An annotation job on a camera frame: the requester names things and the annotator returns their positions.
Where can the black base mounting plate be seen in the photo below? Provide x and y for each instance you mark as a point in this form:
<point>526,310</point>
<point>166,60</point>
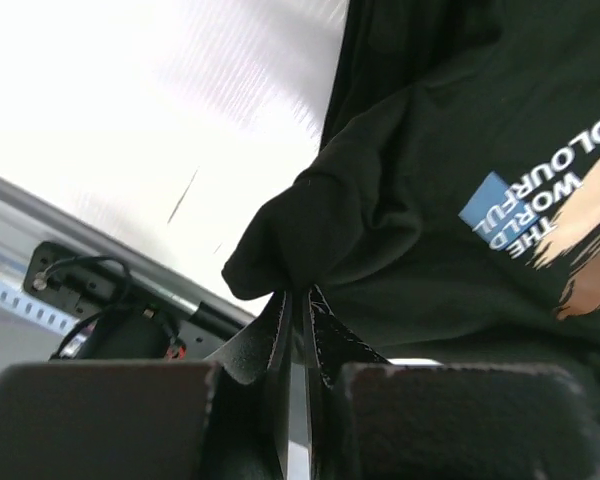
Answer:
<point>130,290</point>

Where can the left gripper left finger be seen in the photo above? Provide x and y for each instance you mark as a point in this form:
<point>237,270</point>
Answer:
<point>225,417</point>

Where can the left white cable duct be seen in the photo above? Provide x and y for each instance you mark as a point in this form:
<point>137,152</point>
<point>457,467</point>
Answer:
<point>34,311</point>

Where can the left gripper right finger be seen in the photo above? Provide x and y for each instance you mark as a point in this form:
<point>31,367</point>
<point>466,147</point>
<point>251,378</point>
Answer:
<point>370,419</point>

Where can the black t shirt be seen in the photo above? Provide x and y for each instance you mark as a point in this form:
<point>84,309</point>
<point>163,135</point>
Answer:
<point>453,210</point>

